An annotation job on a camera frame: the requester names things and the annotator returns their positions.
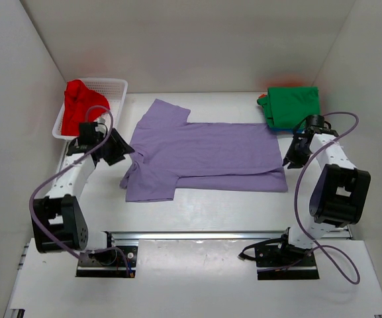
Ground green folded t-shirt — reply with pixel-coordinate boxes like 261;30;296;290
257;87;320;129

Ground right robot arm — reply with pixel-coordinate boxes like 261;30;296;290
275;115;371;266

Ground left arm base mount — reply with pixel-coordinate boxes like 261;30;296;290
75;240;138;279

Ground red t-shirt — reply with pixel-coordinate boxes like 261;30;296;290
61;79;110;136

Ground purple t-shirt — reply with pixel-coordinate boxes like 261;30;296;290
120;99;288;202

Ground blue folded t-shirt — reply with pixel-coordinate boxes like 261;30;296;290
269;127;304;134

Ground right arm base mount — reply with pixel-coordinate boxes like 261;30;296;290
238;237;320;281

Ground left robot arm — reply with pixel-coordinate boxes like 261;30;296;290
32;122;134;253

